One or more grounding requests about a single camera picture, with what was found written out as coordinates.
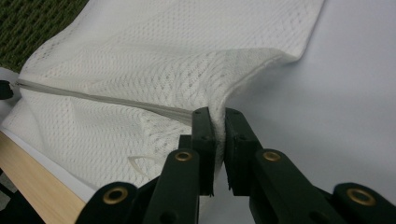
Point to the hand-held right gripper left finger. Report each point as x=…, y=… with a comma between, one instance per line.
x=204, y=149

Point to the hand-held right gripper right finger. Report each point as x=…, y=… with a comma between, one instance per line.
x=239, y=155

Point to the green woven basket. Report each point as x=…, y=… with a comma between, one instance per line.
x=25, y=25

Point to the white board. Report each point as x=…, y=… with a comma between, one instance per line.
x=342, y=93

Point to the white mesh laundry bag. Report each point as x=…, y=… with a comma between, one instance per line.
x=124, y=62

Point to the light wooden table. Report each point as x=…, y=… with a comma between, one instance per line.
x=37, y=186

